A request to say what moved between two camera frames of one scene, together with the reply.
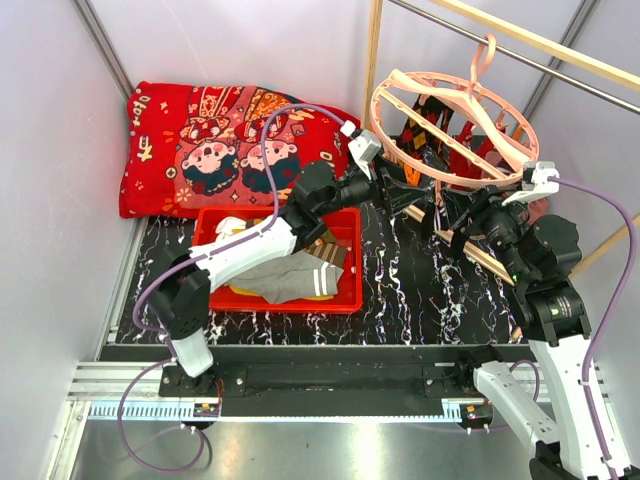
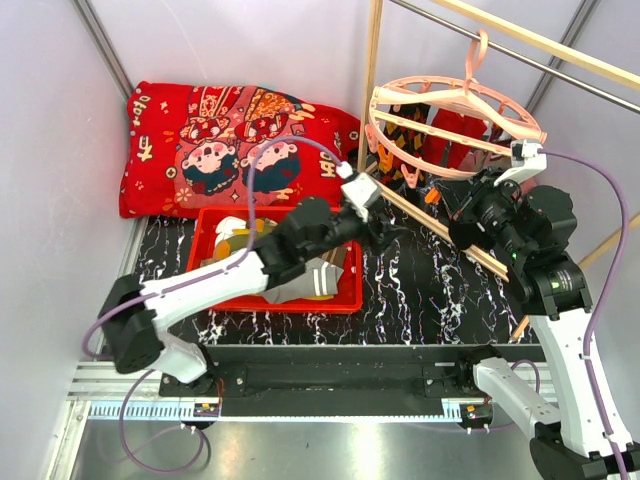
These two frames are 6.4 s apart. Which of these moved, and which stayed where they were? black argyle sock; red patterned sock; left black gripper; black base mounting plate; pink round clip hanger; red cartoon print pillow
Moved: left black gripper; red patterned sock; black argyle sock
Stayed: pink round clip hanger; black base mounting plate; red cartoon print pillow
